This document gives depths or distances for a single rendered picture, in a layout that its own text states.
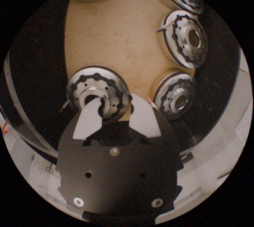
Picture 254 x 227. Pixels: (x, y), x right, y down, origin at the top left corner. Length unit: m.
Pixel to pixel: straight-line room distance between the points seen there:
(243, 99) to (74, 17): 2.96
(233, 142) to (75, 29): 3.24
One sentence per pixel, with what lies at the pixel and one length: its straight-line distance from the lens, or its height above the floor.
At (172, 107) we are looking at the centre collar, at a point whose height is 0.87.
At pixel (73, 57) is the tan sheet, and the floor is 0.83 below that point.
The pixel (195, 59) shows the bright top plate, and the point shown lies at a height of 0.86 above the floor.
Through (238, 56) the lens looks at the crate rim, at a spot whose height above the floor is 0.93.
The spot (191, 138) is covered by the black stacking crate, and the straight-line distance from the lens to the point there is 0.22.
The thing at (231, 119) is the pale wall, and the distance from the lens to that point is 2.98.
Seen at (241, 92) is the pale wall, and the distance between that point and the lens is 2.88.
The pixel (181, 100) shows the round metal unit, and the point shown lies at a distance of 0.18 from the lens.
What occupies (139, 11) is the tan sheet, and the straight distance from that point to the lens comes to 0.16.
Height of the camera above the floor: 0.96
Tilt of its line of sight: 58 degrees down
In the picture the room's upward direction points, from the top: 172 degrees clockwise
